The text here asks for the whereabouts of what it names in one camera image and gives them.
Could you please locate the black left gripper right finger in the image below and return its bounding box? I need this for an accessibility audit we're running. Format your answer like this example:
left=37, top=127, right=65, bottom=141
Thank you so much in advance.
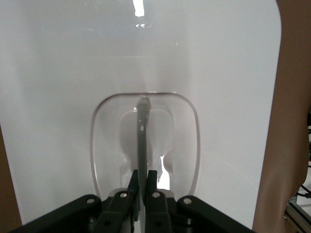
left=145, top=169, right=173, bottom=233

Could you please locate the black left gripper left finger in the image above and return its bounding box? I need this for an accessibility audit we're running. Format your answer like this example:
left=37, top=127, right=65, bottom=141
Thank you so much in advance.
left=91, top=169, right=139, bottom=233

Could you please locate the white box lid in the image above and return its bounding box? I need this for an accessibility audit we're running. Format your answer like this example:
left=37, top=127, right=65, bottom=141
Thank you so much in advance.
left=0, top=0, right=284, bottom=231

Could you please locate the brown table cover sheet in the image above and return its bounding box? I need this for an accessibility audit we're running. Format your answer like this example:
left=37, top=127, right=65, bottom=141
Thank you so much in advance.
left=0, top=0, right=311, bottom=233

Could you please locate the short aluminium side rail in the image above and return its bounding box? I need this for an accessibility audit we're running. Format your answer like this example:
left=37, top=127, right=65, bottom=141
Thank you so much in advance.
left=284, top=196, right=311, bottom=233

